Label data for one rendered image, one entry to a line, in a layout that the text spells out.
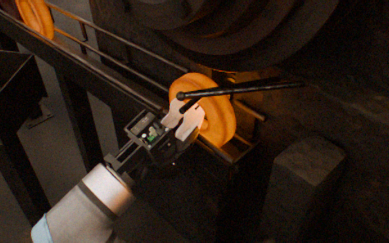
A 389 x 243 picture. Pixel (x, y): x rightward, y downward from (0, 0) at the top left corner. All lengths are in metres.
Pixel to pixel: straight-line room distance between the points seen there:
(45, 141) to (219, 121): 1.24
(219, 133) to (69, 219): 0.30
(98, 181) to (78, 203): 0.05
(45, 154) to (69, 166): 0.14
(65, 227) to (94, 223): 0.04
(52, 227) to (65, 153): 1.10
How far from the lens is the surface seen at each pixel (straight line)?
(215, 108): 0.67
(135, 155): 0.63
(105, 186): 0.63
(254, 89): 0.56
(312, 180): 0.57
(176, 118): 0.71
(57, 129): 1.85
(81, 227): 0.64
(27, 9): 1.35
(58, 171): 1.67
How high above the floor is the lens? 1.23
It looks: 44 degrees down
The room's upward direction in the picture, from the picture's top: straight up
